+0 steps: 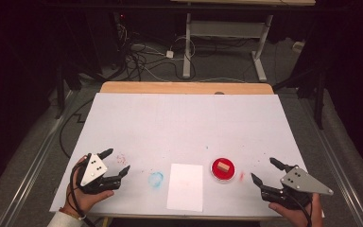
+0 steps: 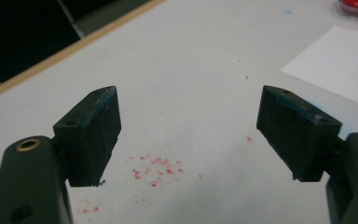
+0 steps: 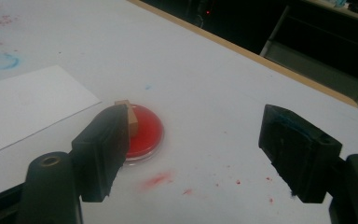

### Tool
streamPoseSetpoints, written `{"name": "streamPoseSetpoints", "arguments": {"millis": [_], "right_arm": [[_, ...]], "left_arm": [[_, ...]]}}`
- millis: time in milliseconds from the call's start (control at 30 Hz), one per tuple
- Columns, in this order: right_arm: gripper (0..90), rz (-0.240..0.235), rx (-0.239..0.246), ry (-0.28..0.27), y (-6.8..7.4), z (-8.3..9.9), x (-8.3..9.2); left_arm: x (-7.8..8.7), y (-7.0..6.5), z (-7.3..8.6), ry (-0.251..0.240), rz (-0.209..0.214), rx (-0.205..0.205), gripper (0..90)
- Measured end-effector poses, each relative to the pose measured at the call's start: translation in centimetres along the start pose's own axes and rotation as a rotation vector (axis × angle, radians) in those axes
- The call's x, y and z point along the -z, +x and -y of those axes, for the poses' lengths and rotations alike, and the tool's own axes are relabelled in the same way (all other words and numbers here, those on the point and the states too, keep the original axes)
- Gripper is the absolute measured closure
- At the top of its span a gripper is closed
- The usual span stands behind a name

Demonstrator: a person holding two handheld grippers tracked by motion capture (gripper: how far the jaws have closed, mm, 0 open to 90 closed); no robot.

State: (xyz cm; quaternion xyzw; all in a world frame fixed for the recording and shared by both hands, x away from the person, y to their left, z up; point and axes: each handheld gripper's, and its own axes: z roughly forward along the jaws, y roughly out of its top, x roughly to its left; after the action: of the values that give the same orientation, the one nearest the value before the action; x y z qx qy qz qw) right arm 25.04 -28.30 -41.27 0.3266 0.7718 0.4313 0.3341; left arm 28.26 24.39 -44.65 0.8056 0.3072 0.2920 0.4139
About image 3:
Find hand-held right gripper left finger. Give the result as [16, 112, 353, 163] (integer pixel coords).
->
[70, 103, 131, 203]

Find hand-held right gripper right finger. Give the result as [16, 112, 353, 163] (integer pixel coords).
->
[258, 104, 343, 204]

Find round red ink pad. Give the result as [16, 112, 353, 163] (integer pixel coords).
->
[122, 103, 165, 166]

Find white paper sheet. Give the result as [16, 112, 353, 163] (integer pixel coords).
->
[0, 64, 103, 161]

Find small wooden stamp block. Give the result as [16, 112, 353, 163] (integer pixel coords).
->
[115, 99, 139, 138]

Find metal-framed desk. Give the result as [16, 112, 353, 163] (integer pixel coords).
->
[259, 4, 358, 108]

